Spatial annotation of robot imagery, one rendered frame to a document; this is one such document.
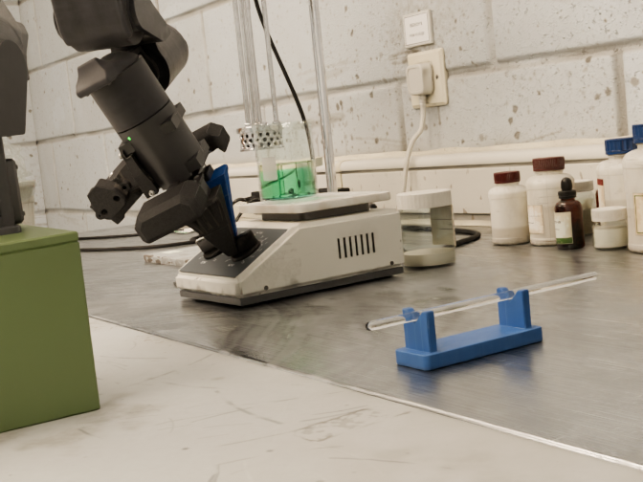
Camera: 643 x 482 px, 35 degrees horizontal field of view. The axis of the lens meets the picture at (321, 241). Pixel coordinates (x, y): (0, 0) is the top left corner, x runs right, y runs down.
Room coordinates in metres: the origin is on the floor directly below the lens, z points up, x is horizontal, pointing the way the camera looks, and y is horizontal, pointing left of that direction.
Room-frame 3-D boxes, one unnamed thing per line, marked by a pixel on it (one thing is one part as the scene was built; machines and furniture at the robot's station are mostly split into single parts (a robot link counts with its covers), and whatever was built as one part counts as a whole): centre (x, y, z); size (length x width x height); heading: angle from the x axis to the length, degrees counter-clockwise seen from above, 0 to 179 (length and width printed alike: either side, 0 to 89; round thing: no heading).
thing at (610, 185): (1.12, -0.34, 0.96); 0.06 x 0.06 x 0.11
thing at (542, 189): (1.16, -0.27, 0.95); 0.06 x 0.06 x 0.10
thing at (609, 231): (1.07, -0.31, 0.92); 0.04 x 0.04 x 0.04
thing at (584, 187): (1.22, -0.31, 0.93); 0.06 x 0.06 x 0.07
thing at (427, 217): (1.09, -0.11, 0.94); 0.06 x 0.06 x 0.08
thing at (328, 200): (1.04, 0.00, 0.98); 0.12 x 0.12 x 0.01; 34
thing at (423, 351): (0.65, -0.09, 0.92); 0.10 x 0.03 x 0.04; 122
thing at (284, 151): (1.03, 0.03, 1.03); 0.07 x 0.06 x 0.08; 8
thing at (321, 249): (1.03, 0.02, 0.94); 0.22 x 0.13 x 0.08; 124
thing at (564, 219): (1.11, -0.27, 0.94); 0.03 x 0.03 x 0.08
